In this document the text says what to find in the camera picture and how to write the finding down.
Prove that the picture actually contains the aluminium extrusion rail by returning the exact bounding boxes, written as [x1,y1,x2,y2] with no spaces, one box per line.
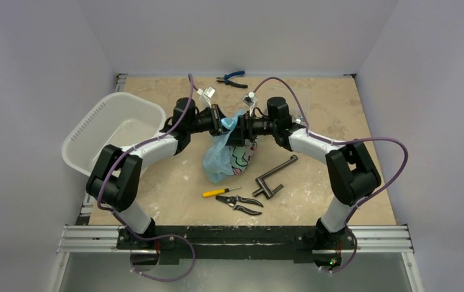
[56,74,415,255]

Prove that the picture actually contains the light blue plastic bag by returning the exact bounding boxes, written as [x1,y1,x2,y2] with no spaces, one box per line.
[202,109,258,184]

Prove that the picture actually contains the blue handled pliers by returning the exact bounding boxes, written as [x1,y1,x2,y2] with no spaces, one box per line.
[216,71,249,89]

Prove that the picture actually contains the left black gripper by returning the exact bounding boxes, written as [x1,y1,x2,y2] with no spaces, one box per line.
[187,104,236,137]

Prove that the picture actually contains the white plastic basin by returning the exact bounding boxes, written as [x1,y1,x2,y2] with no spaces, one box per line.
[62,92,166,176]

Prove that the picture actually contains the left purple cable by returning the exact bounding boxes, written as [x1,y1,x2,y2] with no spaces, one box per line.
[96,73,196,282]

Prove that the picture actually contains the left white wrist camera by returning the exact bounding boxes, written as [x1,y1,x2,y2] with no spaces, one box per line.
[197,86,216,108]

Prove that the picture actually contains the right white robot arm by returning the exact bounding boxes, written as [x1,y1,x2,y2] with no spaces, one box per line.
[227,97,381,248]

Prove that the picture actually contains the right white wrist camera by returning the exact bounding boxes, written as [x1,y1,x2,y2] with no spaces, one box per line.
[242,91,258,116]

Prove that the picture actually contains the yellow handled screwdriver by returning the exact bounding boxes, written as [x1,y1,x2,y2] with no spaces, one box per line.
[202,187,241,198]

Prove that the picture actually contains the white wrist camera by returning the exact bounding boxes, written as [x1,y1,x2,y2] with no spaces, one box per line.
[242,91,258,116]
[197,86,216,108]

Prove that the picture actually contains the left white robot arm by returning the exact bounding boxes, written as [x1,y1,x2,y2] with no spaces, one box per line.
[86,97,226,249]

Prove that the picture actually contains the black handled pliers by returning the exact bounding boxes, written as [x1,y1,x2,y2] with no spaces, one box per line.
[215,195,264,216]

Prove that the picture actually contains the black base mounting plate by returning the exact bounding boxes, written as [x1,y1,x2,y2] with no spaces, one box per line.
[116,226,356,268]

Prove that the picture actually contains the dark metal crank handle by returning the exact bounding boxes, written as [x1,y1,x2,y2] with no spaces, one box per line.
[252,155,299,200]

